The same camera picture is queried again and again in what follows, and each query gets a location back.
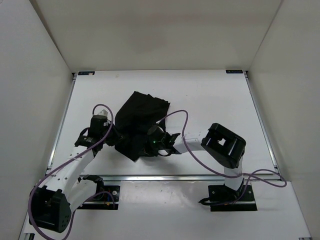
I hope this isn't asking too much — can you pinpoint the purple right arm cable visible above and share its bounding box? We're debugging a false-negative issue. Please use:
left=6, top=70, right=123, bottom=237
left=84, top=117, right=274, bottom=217
left=156, top=109, right=288, bottom=201

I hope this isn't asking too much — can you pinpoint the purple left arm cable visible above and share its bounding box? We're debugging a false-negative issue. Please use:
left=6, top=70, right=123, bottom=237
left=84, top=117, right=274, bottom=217
left=27, top=103, right=115, bottom=238

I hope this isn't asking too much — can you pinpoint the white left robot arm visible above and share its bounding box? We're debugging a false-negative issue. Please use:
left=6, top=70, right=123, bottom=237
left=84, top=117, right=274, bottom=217
left=28, top=125, right=117, bottom=240

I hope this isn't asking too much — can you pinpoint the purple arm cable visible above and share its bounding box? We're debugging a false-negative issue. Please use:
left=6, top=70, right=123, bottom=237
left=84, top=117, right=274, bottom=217
left=156, top=109, right=288, bottom=201
left=27, top=103, right=115, bottom=238

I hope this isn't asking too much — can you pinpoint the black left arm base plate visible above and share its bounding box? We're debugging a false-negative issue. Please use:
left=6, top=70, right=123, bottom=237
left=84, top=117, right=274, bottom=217
left=76, top=175, right=121, bottom=211

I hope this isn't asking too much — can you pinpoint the black pleated skirt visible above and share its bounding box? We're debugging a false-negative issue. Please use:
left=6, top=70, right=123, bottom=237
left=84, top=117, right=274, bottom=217
left=114, top=91, right=170, bottom=162

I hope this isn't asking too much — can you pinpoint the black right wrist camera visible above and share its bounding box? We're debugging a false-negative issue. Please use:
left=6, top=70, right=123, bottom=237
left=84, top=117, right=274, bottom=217
left=147, top=124, right=166, bottom=145

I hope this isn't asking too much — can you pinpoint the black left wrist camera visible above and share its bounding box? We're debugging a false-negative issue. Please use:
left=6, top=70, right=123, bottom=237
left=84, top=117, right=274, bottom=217
left=88, top=109, right=110, bottom=139

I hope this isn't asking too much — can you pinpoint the blue label sticker left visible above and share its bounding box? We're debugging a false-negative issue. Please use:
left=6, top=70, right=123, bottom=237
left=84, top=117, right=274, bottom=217
left=77, top=71, right=95, bottom=76

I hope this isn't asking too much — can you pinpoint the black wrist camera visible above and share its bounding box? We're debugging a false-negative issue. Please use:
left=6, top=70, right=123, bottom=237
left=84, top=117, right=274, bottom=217
left=147, top=124, right=166, bottom=145
left=88, top=109, right=110, bottom=139

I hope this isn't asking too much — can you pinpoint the blue label sticker right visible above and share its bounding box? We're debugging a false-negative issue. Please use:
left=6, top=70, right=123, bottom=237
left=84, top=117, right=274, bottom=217
left=225, top=69, right=243, bottom=74

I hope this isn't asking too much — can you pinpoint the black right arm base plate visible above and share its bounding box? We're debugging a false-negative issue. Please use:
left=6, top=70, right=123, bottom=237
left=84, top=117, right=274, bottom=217
left=198, top=184, right=258, bottom=212

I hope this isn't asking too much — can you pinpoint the blue label sticker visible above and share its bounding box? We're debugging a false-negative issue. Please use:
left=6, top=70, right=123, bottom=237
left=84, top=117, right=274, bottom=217
left=77, top=71, right=95, bottom=76
left=225, top=69, right=243, bottom=74

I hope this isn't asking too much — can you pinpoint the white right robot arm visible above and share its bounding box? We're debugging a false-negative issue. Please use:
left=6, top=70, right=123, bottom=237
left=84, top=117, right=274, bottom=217
left=144, top=123, right=246, bottom=203

